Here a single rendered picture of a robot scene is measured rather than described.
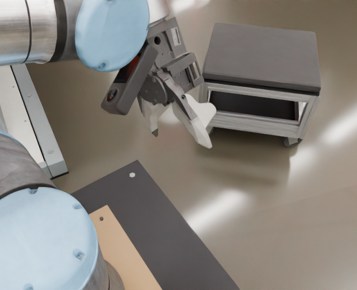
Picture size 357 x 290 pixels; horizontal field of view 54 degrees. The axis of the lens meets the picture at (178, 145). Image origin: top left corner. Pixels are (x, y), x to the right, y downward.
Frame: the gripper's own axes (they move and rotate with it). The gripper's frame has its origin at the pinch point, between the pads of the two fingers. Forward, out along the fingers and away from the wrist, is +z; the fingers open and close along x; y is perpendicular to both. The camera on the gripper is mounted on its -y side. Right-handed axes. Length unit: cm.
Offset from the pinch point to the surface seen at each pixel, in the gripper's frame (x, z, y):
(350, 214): 5, 65, 57
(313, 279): 3, 66, 28
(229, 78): 35, 11, 50
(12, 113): 106, 1, -3
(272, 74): 27, 14, 60
